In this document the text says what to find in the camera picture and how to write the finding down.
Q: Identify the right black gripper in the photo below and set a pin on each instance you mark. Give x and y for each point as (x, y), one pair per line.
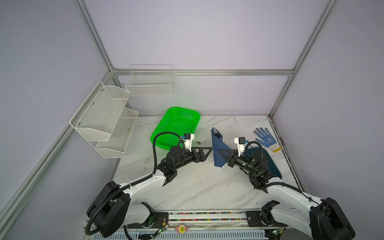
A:
(229, 160)

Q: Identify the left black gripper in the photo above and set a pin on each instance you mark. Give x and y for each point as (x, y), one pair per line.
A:
(201, 157)

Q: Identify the dark blue paper napkin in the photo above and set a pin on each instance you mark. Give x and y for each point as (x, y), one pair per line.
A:
(220, 149)

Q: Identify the silver metal spoon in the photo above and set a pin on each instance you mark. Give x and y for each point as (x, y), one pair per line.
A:
(217, 134)

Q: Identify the dark teal plastic tray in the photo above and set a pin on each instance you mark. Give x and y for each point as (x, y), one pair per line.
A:
(255, 153)

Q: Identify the green plastic perforated basket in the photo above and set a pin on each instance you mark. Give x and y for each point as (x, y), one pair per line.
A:
(176, 120)

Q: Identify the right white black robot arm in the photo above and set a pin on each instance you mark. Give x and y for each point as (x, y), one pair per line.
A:
(320, 219)

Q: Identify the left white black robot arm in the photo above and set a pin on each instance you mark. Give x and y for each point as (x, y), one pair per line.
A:
(118, 204)

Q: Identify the blue white work glove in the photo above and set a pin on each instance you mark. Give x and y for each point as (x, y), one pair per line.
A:
(266, 139)

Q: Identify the pink green round toy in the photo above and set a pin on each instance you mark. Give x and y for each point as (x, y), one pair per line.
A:
(181, 229)

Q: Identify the white mesh two-tier shelf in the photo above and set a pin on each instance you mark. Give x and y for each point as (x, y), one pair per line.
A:
(105, 121)

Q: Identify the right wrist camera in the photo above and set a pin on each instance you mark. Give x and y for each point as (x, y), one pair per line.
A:
(241, 142)

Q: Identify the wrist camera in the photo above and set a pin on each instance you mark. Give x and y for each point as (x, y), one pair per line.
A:
(241, 142)
(187, 141)

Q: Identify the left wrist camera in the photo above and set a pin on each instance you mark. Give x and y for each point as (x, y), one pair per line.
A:
(187, 141)

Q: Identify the aluminium front rail frame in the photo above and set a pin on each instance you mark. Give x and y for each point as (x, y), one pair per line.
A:
(204, 225)

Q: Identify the white wire wall basket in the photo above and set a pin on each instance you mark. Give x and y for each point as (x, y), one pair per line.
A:
(150, 80)

